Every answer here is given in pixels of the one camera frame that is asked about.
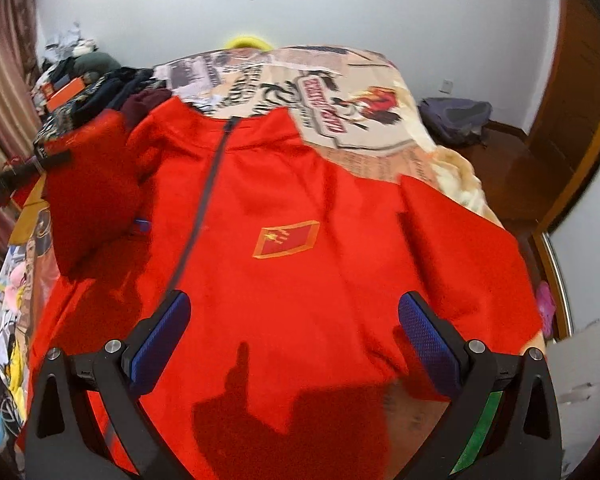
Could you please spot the wooden door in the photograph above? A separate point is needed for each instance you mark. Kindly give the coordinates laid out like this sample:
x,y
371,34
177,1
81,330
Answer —
x,y
566,131

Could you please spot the dark maroon garment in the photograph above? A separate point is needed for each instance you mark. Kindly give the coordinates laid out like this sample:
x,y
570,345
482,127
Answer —
x,y
139,105

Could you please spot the grey plush pillow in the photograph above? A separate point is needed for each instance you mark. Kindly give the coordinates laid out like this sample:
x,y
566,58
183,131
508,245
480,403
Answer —
x,y
95,62

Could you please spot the red zip jacket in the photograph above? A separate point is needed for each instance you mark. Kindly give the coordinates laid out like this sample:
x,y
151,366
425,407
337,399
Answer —
x,y
294,268

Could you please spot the yellow round object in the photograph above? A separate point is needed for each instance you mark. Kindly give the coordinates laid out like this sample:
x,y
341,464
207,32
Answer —
x,y
248,42

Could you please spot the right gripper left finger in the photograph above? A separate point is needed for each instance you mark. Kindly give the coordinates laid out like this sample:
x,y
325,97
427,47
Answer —
x,y
86,421

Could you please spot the printed bed blanket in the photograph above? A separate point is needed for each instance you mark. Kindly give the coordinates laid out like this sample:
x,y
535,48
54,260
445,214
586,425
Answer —
x,y
351,107

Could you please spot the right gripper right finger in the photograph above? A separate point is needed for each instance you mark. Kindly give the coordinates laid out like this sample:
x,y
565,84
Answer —
x,y
502,421

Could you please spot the grey blue backpack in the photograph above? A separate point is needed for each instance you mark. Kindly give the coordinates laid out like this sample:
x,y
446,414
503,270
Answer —
x,y
455,123

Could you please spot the patterned knit sweater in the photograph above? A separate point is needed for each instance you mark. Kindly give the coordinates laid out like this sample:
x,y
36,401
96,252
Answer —
x,y
110,92

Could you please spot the orange box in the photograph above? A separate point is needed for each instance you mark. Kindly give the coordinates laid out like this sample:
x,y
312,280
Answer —
x,y
65,94

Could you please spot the striped pink curtain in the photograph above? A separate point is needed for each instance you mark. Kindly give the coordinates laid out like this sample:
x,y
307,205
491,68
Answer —
x,y
18,72

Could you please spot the pink slipper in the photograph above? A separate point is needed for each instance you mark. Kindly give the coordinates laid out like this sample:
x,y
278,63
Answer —
x,y
547,308

